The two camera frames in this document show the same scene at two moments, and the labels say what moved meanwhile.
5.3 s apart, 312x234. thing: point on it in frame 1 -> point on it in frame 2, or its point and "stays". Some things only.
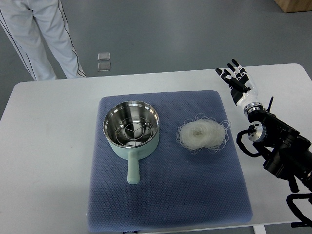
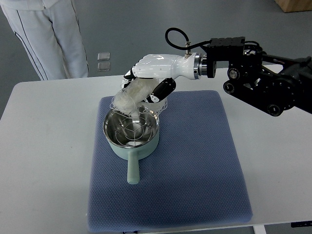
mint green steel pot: [132, 129] stays
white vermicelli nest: [202, 132] -> [130, 99]
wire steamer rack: [134, 131] stays
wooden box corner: [292, 6] stays
